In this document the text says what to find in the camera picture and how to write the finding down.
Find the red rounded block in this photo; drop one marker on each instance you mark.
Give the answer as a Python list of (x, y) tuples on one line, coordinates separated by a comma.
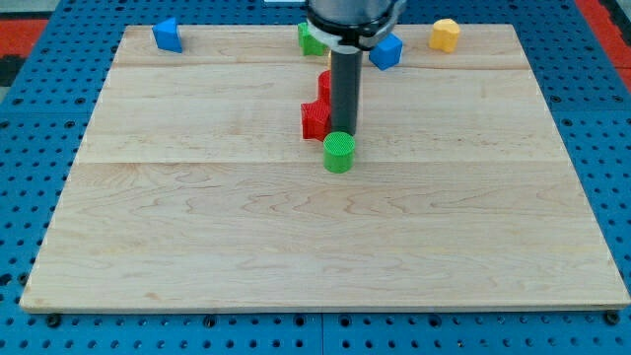
[(323, 87)]

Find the yellow heart block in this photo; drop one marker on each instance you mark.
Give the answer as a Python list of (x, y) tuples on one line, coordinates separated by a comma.
[(444, 35)]

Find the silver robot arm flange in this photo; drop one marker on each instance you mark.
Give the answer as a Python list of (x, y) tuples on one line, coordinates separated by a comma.
[(349, 26)]

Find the red star block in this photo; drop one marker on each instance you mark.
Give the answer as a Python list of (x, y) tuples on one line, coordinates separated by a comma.
[(315, 120)]

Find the blue triangular block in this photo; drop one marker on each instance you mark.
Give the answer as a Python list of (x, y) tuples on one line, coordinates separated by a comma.
[(166, 35)]

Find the green block behind arm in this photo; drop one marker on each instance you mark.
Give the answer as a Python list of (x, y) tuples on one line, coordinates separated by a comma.
[(308, 44)]

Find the green cylinder block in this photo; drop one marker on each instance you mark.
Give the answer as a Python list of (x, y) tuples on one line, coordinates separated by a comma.
[(338, 152)]

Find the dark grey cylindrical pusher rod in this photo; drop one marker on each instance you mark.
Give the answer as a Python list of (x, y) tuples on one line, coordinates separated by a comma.
[(345, 82)]

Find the light wooden board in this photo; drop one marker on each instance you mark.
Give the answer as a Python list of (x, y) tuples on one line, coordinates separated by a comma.
[(194, 191)]

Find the blue cube block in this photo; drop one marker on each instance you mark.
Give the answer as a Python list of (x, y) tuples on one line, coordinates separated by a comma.
[(387, 53)]

